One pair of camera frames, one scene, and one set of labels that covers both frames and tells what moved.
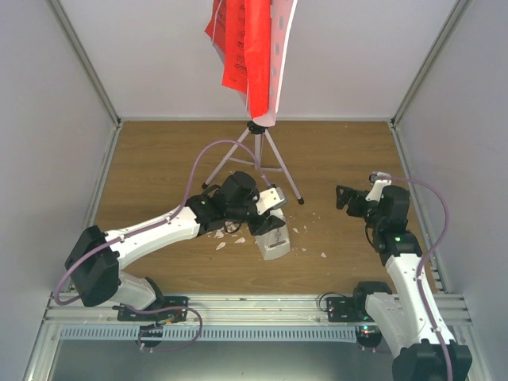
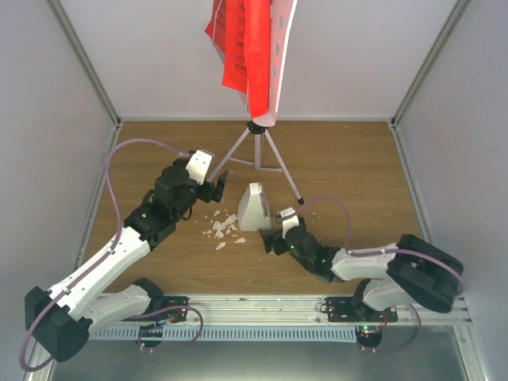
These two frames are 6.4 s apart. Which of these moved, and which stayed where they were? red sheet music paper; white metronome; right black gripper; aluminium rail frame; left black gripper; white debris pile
Moved: white metronome; left black gripper; right black gripper
Stayed: white debris pile; aluminium rail frame; red sheet music paper
